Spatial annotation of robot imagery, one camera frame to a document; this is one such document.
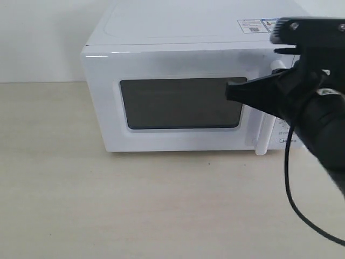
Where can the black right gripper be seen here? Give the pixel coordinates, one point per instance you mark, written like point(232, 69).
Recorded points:
point(310, 93)

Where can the white microwave door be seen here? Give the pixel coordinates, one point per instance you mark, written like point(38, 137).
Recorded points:
point(149, 101)

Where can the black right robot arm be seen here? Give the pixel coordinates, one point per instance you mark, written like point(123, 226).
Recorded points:
point(328, 147)

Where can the white microwave oven body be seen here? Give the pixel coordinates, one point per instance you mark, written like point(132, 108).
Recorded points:
point(193, 26)

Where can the white label sticker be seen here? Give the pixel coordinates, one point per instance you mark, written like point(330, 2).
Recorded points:
point(250, 26)

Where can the blue bordered label sticker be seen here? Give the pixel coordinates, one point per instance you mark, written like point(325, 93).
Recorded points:
point(269, 23)

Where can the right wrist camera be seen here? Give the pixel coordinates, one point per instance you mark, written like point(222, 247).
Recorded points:
point(309, 31)

